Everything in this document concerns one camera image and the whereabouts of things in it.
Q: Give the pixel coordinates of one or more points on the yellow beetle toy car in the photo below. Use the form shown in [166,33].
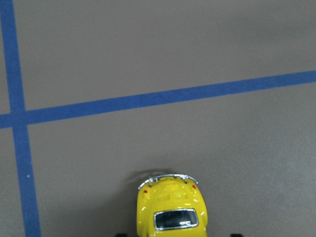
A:
[171,205]

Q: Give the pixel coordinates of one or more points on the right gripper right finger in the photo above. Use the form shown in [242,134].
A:
[235,235]

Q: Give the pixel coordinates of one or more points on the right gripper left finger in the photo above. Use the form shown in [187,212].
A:
[121,235]

